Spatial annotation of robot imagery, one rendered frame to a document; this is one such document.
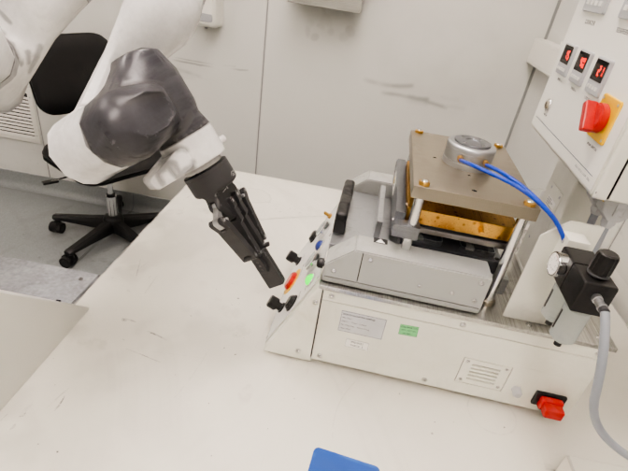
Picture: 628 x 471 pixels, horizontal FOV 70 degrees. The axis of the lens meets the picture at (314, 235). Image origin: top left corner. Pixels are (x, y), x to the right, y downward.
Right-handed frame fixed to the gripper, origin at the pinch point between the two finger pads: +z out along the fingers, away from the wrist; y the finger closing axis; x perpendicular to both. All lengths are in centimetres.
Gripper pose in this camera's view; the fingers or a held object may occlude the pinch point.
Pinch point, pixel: (267, 268)
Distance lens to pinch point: 78.2
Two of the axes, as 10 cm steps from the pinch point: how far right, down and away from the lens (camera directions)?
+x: -8.8, 3.3, 3.4
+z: 4.5, 8.1, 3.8
